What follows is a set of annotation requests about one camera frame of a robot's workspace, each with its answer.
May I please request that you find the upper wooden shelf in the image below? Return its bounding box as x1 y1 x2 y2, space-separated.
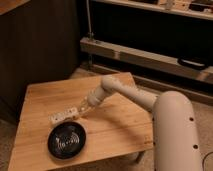
94 0 213 21

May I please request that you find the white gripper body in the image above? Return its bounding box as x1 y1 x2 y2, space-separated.
87 86 110 107

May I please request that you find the wooden shelf beam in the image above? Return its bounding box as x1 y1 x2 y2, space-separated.
80 37 213 84

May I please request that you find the black handle on shelf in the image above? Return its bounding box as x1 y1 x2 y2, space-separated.
177 58 209 70

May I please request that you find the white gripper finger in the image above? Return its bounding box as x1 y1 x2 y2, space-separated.
79 97 88 108
79 107 92 116

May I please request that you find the black ceramic bowl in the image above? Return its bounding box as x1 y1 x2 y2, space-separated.
47 122 86 159

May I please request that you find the wooden table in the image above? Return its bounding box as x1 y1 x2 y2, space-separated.
8 76 153 171

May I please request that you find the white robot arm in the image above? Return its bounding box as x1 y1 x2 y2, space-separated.
80 75 203 171

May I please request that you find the metal pole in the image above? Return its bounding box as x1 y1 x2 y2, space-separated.
86 0 94 40

